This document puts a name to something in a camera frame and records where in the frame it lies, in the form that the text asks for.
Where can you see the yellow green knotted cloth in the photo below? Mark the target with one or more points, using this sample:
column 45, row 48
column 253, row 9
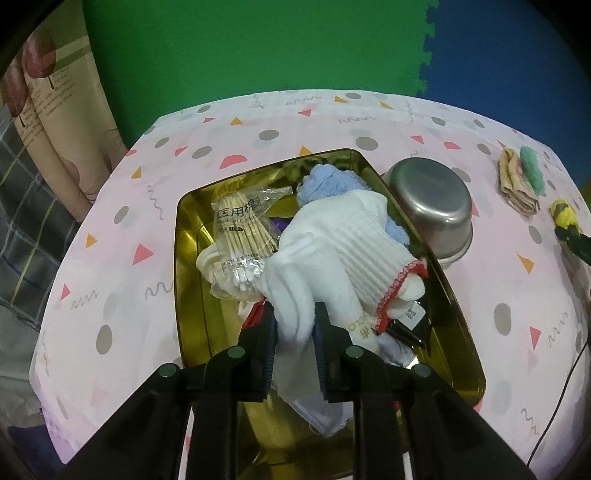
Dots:
column 565, row 214

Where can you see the purple soft item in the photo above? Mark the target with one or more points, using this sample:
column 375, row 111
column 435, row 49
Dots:
column 281, row 225

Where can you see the grey plaid cloth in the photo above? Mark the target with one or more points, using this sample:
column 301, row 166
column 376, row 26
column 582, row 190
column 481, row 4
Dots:
column 27, row 240

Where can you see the stainless steel bowl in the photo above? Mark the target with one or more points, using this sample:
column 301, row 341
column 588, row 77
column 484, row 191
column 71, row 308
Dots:
column 429, row 203

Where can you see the cotton swab packet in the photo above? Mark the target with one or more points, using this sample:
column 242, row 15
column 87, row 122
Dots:
column 244, row 230

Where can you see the white knit glove red trim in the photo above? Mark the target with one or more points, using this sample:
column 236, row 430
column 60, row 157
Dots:
column 351, row 249

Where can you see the white sock gold print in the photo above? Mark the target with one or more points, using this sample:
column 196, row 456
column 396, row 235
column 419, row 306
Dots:
column 364, row 332

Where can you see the pink patterned tablecloth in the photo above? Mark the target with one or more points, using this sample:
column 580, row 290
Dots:
column 115, row 230

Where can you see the black sock with label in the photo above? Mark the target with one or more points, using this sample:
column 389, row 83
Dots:
column 406, row 330

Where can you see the gold metal tin box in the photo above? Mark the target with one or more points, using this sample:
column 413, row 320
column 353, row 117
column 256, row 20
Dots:
column 189, row 277

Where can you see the cream satin scrunchie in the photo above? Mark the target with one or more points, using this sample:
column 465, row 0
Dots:
column 210, row 265

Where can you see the green foam mat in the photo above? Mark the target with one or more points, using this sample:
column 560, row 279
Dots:
column 231, row 46

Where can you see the blue foam mat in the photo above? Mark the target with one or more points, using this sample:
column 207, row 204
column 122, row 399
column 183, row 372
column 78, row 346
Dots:
column 508, row 55

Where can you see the light blue star cloth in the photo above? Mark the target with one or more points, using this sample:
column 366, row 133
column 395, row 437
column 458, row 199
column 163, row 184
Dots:
column 318, row 415

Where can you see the red scrunchie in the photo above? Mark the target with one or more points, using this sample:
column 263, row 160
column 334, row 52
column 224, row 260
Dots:
column 254, row 318

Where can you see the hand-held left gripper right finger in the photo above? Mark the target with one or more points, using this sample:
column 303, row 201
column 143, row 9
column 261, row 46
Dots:
column 323, row 364

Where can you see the green fluffy cloth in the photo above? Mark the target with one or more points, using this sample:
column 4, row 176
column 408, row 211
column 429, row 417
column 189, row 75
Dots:
column 531, row 168

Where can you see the beige printed bag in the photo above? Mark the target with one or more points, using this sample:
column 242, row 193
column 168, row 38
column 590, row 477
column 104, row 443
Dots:
column 69, row 115

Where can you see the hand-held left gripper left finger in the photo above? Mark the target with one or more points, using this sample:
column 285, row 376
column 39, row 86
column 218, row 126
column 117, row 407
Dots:
column 268, row 364

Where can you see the blue fluffy towel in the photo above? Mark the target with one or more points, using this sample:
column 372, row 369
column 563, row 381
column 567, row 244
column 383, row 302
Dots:
column 328, row 184

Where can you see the beige folded cloth stack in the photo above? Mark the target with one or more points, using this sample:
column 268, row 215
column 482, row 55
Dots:
column 512, row 184

